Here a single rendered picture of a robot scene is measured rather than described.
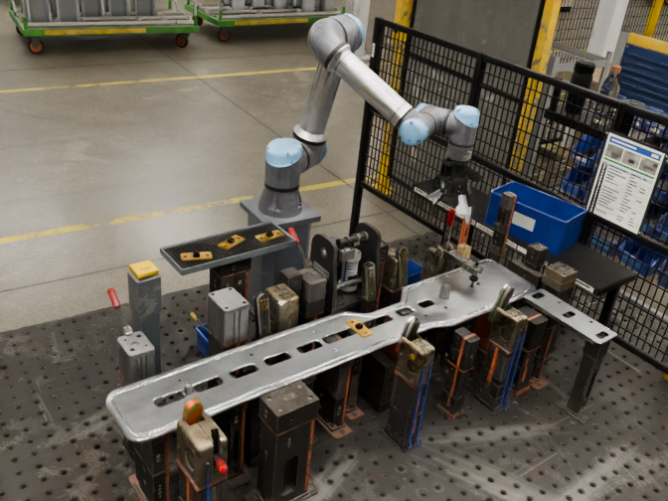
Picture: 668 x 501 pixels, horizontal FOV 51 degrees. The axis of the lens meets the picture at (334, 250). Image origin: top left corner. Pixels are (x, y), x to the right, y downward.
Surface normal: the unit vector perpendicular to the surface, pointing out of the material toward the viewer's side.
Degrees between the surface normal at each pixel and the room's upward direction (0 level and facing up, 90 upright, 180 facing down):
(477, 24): 91
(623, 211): 90
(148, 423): 0
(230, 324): 90
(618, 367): 0
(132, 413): 0
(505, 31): 91
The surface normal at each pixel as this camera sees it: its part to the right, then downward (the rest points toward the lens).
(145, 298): 0.60, 0.44
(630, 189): -0.80, 0.23
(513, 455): 0.10, -0.87
